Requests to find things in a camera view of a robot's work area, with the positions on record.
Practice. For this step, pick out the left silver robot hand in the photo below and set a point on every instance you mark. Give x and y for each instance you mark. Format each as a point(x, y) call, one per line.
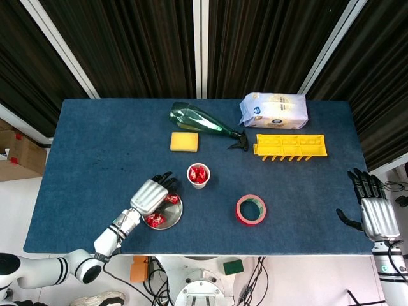
point(148, 197)

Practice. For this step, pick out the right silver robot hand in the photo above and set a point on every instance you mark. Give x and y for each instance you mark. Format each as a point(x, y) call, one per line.
point(379, 220)

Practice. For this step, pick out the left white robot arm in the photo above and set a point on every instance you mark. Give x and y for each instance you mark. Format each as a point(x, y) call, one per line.
point(105, 239)

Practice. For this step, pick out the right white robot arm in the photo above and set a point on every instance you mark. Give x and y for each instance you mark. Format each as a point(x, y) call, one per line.
point(390, 280)

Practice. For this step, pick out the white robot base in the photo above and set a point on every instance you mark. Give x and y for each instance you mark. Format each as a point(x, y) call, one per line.
point(204, 277)

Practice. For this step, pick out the silver metal plate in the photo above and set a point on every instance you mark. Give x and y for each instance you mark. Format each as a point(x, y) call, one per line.
point(172, 213)

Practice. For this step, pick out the white paper cup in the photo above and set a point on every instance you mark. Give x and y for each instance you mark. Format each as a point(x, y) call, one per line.
point(198, 186)

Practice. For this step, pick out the white floor beam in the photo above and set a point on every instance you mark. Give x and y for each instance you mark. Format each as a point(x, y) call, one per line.
point(22, 125)
point(392, 165)

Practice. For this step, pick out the yellow sponge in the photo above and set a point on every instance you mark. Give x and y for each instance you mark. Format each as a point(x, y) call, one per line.
point(185, 142)

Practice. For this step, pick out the orange box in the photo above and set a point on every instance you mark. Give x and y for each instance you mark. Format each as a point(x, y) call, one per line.
point(138, 271)

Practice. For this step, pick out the blue table cloth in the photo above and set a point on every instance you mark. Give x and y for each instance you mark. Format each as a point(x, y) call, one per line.
point(95, 143)

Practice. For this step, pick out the green spray bottle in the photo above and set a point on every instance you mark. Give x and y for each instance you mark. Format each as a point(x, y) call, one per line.
point(194, 119)

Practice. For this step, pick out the red tape roll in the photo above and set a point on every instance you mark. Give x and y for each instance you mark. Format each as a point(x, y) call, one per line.
point(252, 222)

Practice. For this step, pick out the green block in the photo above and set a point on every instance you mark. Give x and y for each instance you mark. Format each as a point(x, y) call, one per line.
point(232, 267)

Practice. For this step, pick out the white sneaker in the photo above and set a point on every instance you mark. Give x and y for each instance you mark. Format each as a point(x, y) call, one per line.
point(99, 299)

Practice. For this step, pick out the yellow plastic rack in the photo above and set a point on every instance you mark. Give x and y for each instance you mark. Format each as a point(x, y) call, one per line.
point(287, 145)

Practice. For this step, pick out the large brown cardboard box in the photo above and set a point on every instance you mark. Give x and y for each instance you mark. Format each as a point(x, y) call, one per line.
point(25, 159)

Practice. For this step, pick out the black pleated curtain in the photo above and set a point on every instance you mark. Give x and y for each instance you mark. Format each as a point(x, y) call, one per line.
point(127, 48)
point(261, 48)
point(382, 79)
point(25, 63)

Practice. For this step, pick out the white blue tissue pack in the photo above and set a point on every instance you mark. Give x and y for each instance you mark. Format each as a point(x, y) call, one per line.
point(274, 110)

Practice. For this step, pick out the white metal frame post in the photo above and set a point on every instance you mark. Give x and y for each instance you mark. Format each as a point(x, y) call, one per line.
point(201, 48)
point(330, 48)
point(61, 48)

